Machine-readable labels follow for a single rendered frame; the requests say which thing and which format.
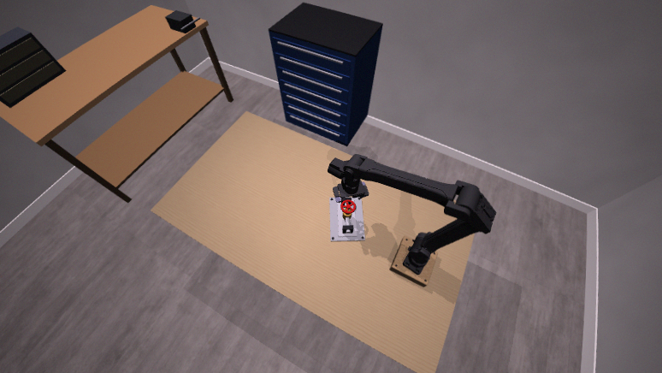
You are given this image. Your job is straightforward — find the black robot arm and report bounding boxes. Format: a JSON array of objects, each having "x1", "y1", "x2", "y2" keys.
[{"x1": 328, "y1": 154, "x2": 496, "y2": 275}]

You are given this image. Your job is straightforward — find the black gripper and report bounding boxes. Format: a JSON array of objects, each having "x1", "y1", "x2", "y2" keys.
[{"x1": 333, "y1": 180, "x2": 369, "y2": 203}]

